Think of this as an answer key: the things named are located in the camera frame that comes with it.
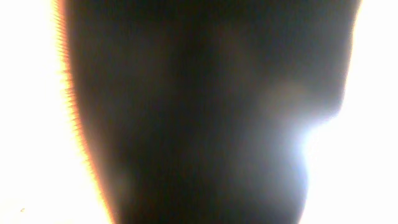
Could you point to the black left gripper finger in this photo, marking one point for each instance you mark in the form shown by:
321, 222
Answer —
197, 111

